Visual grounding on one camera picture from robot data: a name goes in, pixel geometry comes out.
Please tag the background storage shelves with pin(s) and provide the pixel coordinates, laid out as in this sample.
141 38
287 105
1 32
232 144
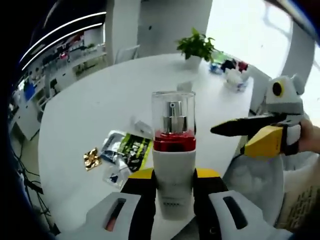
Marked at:
62 65

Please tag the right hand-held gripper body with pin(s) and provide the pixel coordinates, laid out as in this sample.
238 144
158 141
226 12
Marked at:
285 102

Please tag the person's beige printed shirt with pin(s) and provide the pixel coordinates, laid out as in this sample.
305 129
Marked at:
305 200

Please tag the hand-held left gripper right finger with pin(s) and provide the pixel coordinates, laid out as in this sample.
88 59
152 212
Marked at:
207 205

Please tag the white chair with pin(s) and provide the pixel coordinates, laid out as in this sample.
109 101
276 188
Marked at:
127 55

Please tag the green potted plant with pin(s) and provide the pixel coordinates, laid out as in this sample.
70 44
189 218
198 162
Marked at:
196 47

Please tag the white skincare bottle red collar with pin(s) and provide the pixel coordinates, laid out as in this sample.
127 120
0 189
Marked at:
175 165

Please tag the small clear skincare sachet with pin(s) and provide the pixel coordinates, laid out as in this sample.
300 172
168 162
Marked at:
115 176

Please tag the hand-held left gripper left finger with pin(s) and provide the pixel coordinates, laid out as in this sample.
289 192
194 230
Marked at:
140 205

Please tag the black cloth item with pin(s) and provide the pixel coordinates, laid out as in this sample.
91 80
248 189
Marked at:
228 65

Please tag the blue packet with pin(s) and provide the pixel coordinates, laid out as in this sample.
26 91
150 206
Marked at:
215 67

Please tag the gold foil skincare sachet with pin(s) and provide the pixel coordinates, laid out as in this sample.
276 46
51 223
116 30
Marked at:
92 159

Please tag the clear skincare sample packet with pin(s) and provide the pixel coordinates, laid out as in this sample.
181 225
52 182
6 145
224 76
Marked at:
142 127

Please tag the green black skincare sachet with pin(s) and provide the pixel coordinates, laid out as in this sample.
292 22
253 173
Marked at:
136 152

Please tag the person's right hand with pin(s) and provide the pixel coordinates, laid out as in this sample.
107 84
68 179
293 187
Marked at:
311 137

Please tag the silver blue skincare sachet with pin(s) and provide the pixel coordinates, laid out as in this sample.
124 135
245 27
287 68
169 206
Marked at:
112 145

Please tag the blue storage bin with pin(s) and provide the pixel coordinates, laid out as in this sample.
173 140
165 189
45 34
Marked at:
29 92

